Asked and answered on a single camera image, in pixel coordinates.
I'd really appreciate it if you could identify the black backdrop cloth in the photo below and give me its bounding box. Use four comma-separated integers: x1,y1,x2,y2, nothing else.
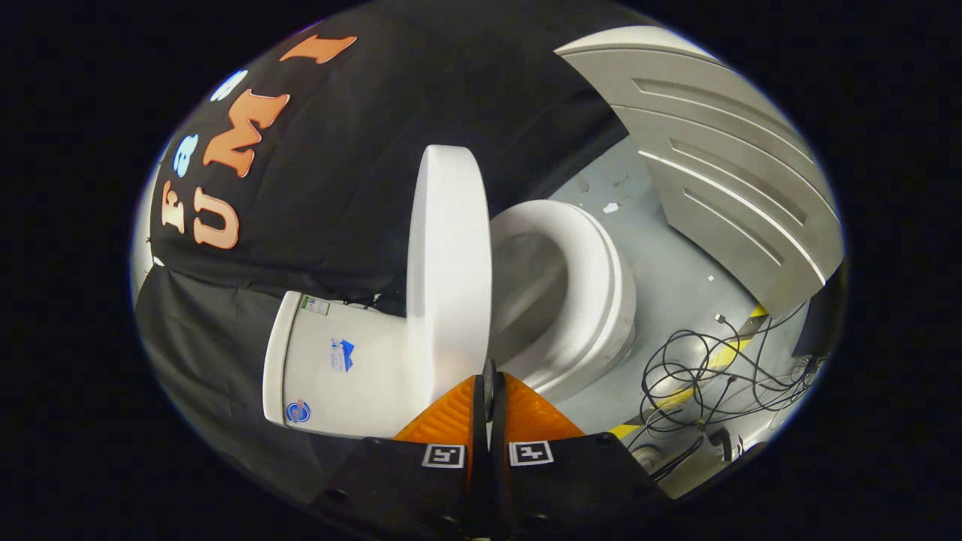
134,0,632,504

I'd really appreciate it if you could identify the light grey ribbed cabinet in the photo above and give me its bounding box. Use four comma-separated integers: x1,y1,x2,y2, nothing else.
555,26,844,320

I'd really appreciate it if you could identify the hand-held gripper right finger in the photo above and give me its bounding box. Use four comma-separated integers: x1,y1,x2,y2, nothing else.
491,359,675,541

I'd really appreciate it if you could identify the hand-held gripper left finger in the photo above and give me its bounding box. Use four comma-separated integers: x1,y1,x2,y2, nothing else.
308,359,491,541

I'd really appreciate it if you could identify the tangle of black cables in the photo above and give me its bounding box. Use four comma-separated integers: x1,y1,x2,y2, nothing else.
637,301,827,482

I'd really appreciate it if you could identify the yellow black floor tape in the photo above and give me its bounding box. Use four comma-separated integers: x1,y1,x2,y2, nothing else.
609,304,771,440

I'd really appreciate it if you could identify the white toilet seat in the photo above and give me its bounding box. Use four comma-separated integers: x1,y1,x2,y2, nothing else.
490,199,626,393

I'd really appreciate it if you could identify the white toilet lid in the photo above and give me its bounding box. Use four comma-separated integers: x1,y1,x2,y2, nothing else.
406,144,494,395

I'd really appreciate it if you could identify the white toilet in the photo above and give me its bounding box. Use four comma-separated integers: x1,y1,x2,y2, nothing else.
263,222,638,440

